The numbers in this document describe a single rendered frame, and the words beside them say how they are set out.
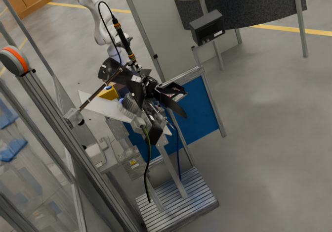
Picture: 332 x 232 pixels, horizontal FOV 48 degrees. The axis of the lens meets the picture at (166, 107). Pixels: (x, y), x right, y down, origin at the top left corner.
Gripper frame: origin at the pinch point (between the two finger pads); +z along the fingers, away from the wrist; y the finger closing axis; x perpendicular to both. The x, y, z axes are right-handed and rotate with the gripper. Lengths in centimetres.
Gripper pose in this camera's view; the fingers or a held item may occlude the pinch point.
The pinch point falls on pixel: (125, 44)
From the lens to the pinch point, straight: 257.7
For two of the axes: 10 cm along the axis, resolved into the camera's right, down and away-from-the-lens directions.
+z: 3.3, 4.7, -8.2
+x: -3.4, -7.5, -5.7
